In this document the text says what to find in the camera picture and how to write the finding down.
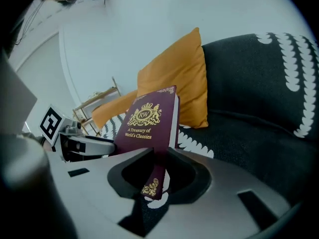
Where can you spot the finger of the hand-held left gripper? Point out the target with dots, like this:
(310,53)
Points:
(99,147)

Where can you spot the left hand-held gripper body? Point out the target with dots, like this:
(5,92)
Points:
(51,123)

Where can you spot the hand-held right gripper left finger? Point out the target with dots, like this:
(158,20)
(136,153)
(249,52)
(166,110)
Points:
(94,183)

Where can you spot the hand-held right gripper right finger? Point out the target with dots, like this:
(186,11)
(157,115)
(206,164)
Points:
(199,223)

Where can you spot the orange armchair with striped cushion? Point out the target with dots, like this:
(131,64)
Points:
(109,111)

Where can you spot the maroon hardcover book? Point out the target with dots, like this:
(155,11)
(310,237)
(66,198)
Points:
(144,123)

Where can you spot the person's left forearm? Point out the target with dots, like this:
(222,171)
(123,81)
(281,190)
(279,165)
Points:
(35,137)

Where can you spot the orange cushion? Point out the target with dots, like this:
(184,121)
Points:
(179,78)

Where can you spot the wooden shelf rack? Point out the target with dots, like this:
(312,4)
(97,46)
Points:
(99,97)

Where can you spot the black white patterned seat cushion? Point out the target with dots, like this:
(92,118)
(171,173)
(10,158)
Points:
(236,143)

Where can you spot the black white patterned back cushion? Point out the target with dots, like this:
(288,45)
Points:
(249,78)

